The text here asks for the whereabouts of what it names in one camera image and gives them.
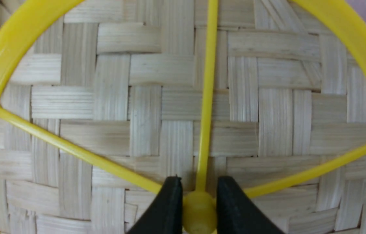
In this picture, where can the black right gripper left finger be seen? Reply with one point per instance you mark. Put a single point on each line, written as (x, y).
(165, 214)

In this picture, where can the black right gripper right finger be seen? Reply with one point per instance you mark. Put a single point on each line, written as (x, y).
(237, 214)

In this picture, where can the yellow woven bamboo steamer lid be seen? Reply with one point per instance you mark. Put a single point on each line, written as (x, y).
(101, 100)

